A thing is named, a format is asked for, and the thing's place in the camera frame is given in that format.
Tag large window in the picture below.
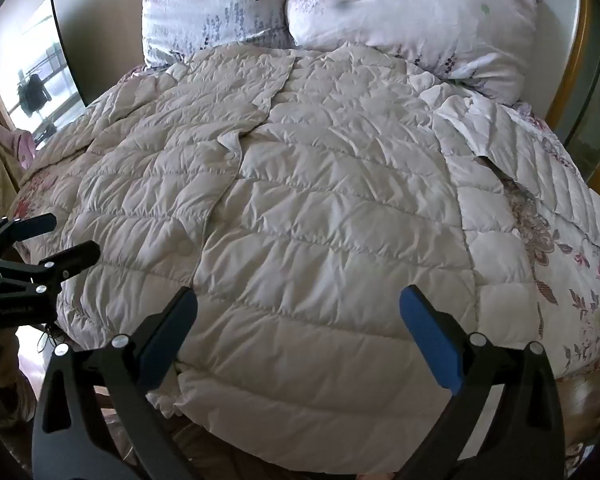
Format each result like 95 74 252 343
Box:
0 0 89 152

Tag wooden headboard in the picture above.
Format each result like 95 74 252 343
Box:
480 0 600 181

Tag pink cloth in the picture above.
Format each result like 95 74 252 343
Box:
0 114 37 202

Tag person's left forearm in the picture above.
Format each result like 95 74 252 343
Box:
0 329 37 427

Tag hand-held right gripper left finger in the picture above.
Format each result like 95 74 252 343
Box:
31 286 201 480

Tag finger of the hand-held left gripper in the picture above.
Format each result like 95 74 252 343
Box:
0 240 101 307
0 212 58 262

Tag tree print pillow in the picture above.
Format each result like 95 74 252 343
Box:
140 0 297 69
285 0 542 104

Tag eyeglasses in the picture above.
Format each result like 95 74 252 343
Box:
34 324 67 357

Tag beige quilted down coat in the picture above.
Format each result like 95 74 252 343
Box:
30 40 600 472

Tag floral bed sheet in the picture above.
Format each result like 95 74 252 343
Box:
10 65 600 392

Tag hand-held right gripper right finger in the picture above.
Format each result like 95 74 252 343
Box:
399 284 566 480

